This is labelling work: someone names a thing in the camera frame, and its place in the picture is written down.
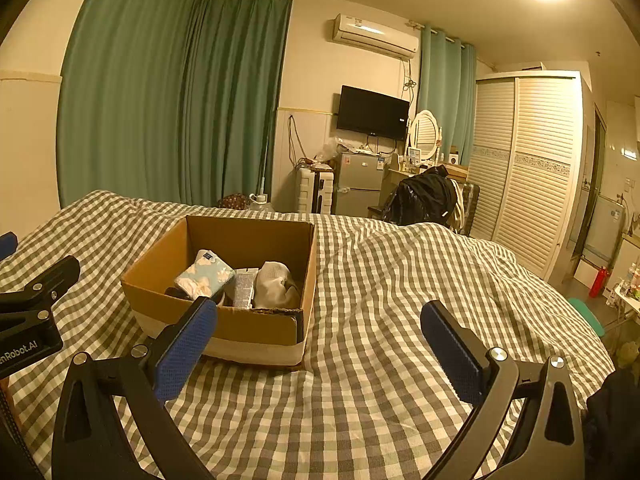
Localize white cream tube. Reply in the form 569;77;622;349
232;268;260;309

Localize narrow green curtain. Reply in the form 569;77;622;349
417;25;476;166

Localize white oval mirror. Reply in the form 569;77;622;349
409;110;443;163

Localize wide green curtain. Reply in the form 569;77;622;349
57;0;293;208

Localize green stool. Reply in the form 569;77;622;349
567;297;606;336

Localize white cloth bag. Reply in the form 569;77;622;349
252;261;301;309

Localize white louvered wardrobe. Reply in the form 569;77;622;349
470;71;593;286

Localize black wall television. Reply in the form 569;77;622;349
336;85;411;142

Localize white suitcase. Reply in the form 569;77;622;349
296;167;335;215

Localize blue floral tissue packet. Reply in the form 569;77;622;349
175;249;236;298

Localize grey checkered blanket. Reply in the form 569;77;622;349
0;190;616;480

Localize small silver fridge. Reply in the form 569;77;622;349
334;151;386;216

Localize white air conditioner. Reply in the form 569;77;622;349
328;13;420;58

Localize black jacket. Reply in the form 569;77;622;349
382;165;463;228

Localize dark clothing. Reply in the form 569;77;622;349
585;370;640;480

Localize red fire extinguisher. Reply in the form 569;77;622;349
589;266;610;299

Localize cardboard box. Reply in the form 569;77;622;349
121;215;318;367

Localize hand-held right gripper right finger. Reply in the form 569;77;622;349
420;300;586;480

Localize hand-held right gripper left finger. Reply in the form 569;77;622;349
50;296;219;480

